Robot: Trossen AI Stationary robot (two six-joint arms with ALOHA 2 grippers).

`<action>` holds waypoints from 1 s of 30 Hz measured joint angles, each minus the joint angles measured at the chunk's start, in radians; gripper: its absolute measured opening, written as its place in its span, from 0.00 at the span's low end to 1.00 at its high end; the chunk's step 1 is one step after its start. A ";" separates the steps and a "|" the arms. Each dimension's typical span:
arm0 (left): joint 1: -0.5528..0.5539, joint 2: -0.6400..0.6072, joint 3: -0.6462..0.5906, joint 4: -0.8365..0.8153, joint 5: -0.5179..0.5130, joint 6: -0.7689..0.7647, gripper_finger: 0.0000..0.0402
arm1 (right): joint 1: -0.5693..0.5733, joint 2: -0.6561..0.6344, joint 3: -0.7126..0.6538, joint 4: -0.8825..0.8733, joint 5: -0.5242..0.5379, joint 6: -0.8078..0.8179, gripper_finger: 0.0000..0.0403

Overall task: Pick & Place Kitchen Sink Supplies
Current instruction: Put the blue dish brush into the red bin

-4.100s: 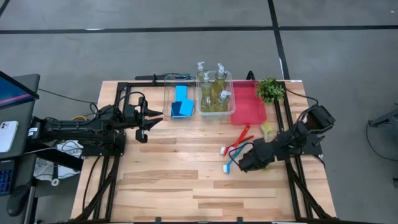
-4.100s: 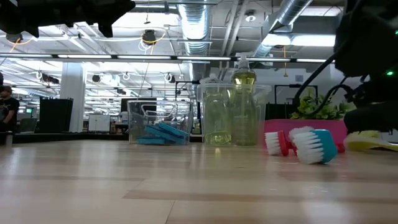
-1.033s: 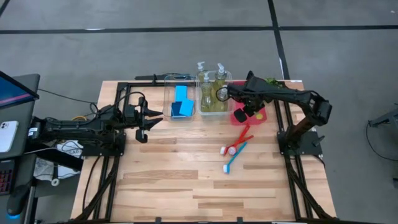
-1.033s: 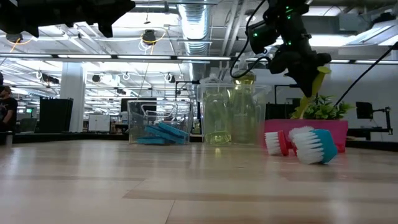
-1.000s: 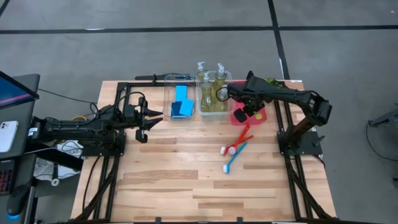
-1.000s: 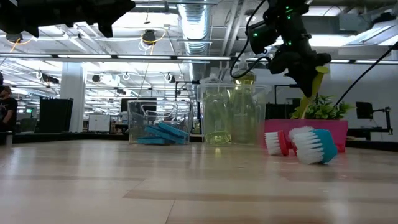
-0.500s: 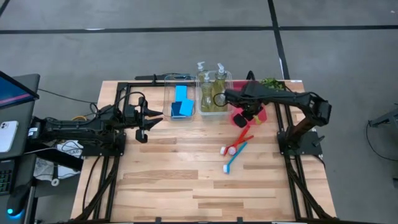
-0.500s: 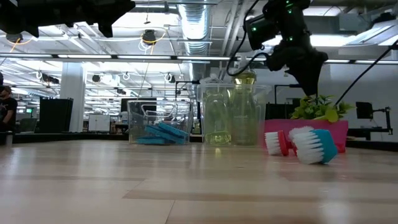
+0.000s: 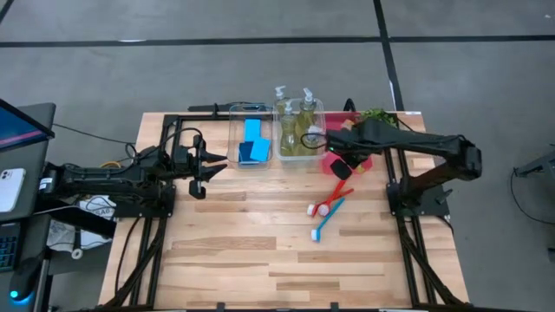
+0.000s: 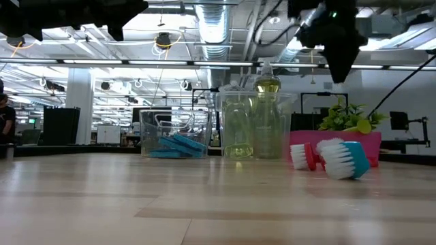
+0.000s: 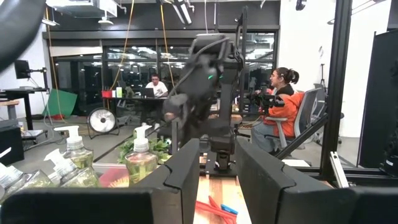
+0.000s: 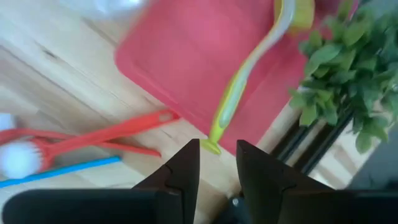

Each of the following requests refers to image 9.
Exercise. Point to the blue dish brush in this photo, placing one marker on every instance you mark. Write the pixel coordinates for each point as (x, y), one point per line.
(315, 235)

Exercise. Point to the clear plastic soap bin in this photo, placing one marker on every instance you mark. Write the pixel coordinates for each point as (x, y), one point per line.
(276, 138)

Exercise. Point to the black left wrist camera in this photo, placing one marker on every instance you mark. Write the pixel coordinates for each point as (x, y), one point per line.
(183, 156)

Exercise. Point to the black computer mouse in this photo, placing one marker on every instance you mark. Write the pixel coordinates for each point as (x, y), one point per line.
(26, 277)

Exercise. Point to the white smartphone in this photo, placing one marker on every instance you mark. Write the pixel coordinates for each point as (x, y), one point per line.
(11, 190)

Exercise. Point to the grey computer desk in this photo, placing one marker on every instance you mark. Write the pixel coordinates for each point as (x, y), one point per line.
(34, 234)

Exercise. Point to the laptop screen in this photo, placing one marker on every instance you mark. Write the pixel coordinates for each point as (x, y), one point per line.
(17, 128)

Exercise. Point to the black keyboard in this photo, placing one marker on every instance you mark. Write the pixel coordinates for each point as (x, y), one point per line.
(8, 249)

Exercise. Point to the green potted plant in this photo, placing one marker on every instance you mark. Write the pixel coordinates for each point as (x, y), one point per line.
(379, 116)

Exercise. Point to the yellow dish brush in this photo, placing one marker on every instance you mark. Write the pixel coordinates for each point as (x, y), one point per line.
(348, 125)

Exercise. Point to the white plastic bag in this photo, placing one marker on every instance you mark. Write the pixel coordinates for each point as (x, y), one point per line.
(60, 234)

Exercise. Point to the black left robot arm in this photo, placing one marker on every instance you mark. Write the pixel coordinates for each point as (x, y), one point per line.
(99, 180)

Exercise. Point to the clear pump soap bottle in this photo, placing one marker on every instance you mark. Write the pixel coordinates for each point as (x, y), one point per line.
(307, 115)
(311, 138)
(288, 130)
(281, 104)

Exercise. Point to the clear plastic sponge bin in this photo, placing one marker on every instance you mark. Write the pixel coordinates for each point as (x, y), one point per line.
(234, 130)

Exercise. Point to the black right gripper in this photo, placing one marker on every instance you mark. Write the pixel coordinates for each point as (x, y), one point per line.
(347, 145)

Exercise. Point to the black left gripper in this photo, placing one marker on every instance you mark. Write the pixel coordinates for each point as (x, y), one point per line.
(198, 173)

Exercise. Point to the red plastic bin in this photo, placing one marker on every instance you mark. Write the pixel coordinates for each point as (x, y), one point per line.
(334, 123)

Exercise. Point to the black aluminium table frame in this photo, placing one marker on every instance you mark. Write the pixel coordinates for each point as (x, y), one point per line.
(191, 116)

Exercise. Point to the blue sponge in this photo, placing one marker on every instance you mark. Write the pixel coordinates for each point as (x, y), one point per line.
(261, 150)
(243, 154)
(252, 129)

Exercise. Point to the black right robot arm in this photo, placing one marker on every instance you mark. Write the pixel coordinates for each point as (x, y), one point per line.
(425, 141)

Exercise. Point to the white tape roll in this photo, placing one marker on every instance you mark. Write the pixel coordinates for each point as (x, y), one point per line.
(72, 254)

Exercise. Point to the black stand leg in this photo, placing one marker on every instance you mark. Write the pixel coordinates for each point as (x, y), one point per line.
(537, 164)

